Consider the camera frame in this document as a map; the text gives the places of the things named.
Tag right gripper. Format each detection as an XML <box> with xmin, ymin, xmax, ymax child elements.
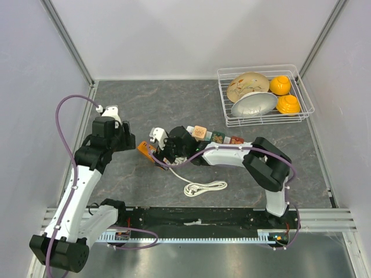
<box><xmin>151</xmin><ymin>135</ymin><xmax>188</xmax><ymax>171</ymax></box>

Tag white multicolour power strip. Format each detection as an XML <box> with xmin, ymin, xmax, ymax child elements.
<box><xmin>186</xmin><ymin>126</ymin><xmax>232</xmax><ymax>144</ymax></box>

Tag beige cube socket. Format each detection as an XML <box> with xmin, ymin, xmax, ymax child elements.
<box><xmin>191</xmin><ymin>126</ymin><xmax>207</xmax><ymax>141</ymax></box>

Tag orange power strip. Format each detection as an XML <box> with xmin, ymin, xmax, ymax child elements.
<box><xmin>137</xmin><ymin>141</ymin><xmax>168</xmax><ymax>170</ymax></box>

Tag dark green cube socket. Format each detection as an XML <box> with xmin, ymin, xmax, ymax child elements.
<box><xmin>210</xmin><ymin>131</ymin><xmax>225</xmax><ymax>144</ymax></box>

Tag red-brown cube socket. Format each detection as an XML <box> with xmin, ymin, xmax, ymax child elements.
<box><xmin>230</xmin><ymin>136</ymin><xmax>245</xmax><ymax>144</ymax></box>

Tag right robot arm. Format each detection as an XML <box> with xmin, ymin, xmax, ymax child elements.
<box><xmin>149</xmin><ymin>126</ymin><xmax>296</xmax><ymax>228</ymax></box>

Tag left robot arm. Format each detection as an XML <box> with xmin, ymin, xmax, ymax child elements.
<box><xmin>29</xmin><ymin>116</ymin><xmax>136</xmax><ymax>273</ymax></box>

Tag grey white plate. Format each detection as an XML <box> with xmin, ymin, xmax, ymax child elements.
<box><xmin>231</xmin><ymin>92</ymin><xmax>278</xmax><ymax>118</ymax></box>

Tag beige floral plate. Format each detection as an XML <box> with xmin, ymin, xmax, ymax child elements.
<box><xmin>227</xmin><ymin>72</ymin><xmax>270</xmax><ymax>103</ymax></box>

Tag lower yellow bowl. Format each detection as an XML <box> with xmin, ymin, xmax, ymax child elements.
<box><xmin>276</xmin><ymin>94</ymin><xmax>301</xmax><ymax>114</ymax></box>

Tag yellow bowl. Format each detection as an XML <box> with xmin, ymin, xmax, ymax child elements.
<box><xmin>270</xmin><ymin>75</ymin><xmax>291</xmax><ymax>96</ymax></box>
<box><xmin>276</xmin><ymin>94</ymin><xmax>301</xmax><ymax>114</ymax></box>

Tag upper yellow bowl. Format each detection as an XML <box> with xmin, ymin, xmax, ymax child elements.
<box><xmin>270</xmin><ymin>75</ymin><xmax>291</xmax><ymax>96</ymax></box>

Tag purple strip white cord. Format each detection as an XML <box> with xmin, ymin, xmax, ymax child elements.
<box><xmin>170</xmin><ymin>156</ymin><xmax>189</xmax><ymax>167</ymax></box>

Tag orange strip white cord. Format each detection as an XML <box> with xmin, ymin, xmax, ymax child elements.
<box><xmin>168</xmin><ymin>166</ymin><xmax>228</xmax><ymax>197</ymax></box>

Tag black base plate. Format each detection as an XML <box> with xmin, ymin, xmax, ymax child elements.
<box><xmin>116</xmin><ymin>207</ymin><xmax>299</xmax><ymax>239</ymax></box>

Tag white wire dish rack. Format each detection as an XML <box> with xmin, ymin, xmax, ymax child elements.
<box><xmin>217</xmin><ymin>64</ymin><xmax>315</xmax><ymax>127</ymax></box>

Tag slotted cable duct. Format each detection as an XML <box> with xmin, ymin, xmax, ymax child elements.
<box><xmin>96</xmin><ymin>231</ymin><xmax>283</xmax><ymax>244</ymax></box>

